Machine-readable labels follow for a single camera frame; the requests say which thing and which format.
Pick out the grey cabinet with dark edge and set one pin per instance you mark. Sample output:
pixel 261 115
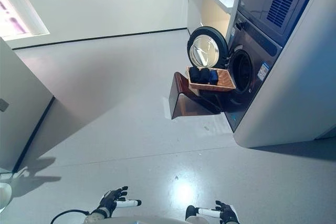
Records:
pixel 21 108

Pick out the blue white energy label sticker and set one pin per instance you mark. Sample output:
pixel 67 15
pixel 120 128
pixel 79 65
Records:
pixel 263 71

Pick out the white rounded object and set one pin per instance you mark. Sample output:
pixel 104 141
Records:
pixel 5 193

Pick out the blue cloth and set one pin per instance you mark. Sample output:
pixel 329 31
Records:
pixel 213 77

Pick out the round glass washing machine door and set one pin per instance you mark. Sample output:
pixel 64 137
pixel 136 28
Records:
pixel 206 48

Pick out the woven wicker basket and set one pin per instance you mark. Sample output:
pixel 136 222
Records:
pixel 223 78

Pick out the white framed light panel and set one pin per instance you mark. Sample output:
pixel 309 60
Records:
pixel 15 3

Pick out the white appliance housing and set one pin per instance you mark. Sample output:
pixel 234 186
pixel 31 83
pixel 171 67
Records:
pixel 302 90

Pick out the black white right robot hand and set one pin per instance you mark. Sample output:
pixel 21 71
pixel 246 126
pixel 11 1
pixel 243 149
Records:
pixel 228 213

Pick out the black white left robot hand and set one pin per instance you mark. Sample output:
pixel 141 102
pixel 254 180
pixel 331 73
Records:
pixel 110 201

